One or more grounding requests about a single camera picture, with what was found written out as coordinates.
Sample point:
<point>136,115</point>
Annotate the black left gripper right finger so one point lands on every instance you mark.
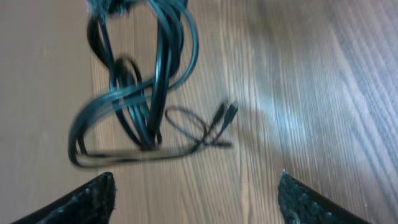
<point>298,203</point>

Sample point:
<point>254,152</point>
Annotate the cardboard wall panel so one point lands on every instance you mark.
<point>45,80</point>

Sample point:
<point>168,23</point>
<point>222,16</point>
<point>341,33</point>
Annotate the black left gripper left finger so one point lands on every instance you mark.
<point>92,202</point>

